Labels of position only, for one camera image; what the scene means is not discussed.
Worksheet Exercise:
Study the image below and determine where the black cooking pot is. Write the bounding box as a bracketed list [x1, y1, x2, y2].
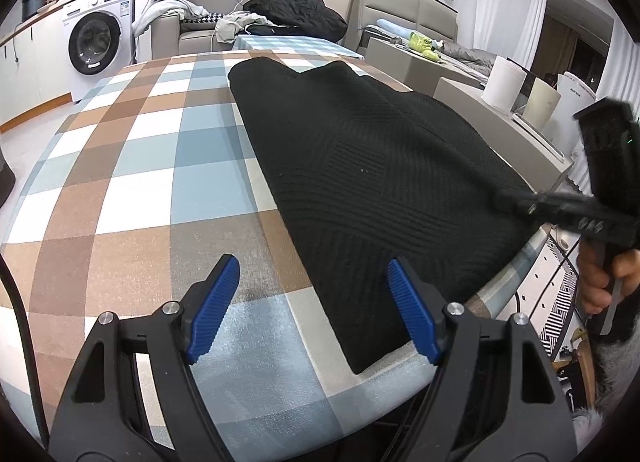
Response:
[21, 0, 49, 22]

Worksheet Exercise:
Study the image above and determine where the black puffer jacket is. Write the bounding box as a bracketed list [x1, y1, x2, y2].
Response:
[242, 0, 348, 42]

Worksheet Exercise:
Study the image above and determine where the white flat device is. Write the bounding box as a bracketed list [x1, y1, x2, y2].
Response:
[510, 112, 568, 163]

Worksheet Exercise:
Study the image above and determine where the grey low counter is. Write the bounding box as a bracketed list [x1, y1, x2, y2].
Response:
[432, 76, 576, 193]

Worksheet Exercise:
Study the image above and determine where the light grey blanket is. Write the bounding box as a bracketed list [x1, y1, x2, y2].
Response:
[131, 0, 211, 37]

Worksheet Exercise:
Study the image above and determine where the green plush toy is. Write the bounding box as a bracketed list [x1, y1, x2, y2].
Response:
[409, 32, 442, 62]

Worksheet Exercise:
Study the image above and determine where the black knit sweater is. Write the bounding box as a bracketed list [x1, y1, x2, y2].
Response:
[227, 58, 546, 375]

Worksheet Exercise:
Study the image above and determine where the grey padded headboard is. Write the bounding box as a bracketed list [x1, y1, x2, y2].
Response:
[352, 0, 458, 55]

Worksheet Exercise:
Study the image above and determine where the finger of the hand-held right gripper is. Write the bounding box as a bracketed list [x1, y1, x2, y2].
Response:
[492, 189, 597, 229]

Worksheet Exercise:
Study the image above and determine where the black flat bag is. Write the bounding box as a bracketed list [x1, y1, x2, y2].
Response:
[246, 23, 303, 37]

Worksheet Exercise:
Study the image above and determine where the light blue pillow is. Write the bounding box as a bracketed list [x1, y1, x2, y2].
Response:
[376, 19, 416, 40]

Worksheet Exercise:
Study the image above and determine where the black white patterned rug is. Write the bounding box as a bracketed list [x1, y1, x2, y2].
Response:
[510, 234, 601, 358]

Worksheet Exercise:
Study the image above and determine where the white paper towel roll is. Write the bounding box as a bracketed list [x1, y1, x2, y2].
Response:
[482, 56, 526, 110]

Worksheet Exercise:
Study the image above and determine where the beige paper roll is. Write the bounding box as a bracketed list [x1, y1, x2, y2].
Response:
[520, 76, 561, 130]

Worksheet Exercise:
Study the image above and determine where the white curtain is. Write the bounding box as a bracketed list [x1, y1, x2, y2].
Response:
[467, 0, 551, 67]

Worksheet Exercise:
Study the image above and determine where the wooden stool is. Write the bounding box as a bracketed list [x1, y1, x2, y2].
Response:
[552, 337, 598, 410]

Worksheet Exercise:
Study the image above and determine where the grey hoodie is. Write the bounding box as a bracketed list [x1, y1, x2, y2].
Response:
[214, 10, 268, 45]

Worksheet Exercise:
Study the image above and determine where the black cable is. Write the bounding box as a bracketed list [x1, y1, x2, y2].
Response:
[0, 254, 51, 448]

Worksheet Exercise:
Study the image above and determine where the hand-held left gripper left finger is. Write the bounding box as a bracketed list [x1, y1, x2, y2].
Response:
[47, 253, 242, 462]

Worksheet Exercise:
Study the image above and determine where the brown checked tablecloth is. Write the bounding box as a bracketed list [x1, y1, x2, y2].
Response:
[0, 50, 551, 453]

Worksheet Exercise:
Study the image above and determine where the person's right hand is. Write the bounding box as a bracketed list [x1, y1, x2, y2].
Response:
[576, 239, 640, 317]

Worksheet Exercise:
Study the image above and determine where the white washing machine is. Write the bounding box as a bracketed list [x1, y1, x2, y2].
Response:
[60, 0, 138, 102]

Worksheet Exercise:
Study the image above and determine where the white lower cabinet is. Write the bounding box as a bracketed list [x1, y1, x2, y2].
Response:
[0, 4, 76, 133]

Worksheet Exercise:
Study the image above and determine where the grey duvet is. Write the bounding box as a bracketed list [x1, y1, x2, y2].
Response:
[440, 39, 496, 77]

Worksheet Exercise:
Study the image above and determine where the houndstooth cushion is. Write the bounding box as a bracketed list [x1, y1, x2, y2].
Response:
[180, 12, 226, 26]

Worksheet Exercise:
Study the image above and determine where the grey sofa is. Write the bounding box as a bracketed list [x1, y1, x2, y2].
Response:
[150, 12, 241, 62]

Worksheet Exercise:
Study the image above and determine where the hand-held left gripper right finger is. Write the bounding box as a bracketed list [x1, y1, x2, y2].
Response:
[387, 258, 576, 462]

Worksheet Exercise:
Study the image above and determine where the white air purifier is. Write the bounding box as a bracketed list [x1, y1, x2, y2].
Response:
[555, 70, 598, 143]

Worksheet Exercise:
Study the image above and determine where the teal checked tablecloth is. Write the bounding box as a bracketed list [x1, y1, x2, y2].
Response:
[231, 34, 366, 62]

